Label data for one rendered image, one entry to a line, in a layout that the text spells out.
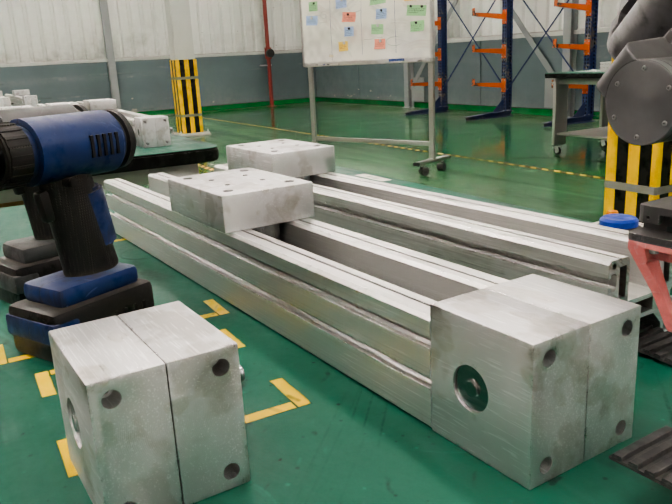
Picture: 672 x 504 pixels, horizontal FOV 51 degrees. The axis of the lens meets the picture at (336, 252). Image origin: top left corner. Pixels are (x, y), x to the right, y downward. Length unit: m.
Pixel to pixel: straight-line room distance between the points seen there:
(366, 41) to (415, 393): 6.10
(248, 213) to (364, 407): 0.29
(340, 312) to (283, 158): 0.51
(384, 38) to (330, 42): 0.63
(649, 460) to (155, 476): 0.28
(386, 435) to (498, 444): 0.09
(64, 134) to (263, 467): 0.35
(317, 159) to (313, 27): 5.91
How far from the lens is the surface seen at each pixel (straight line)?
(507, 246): 0.68
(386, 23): 6.41
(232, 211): 0.74
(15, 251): 0.87
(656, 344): 0.66
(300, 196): 0.77
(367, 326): 0.54
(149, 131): 2.39
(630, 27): 0.61
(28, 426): 0.59
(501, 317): 0.45
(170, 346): 0.43
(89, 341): 0.46
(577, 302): 0.48
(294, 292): 0.63
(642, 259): 0.59
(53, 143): 0.66
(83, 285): 0.69
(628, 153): 3.96
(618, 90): 0.53
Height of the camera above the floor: 1.04
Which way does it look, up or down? 16 degrees down
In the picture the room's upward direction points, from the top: 3 degrees counter-clockwise
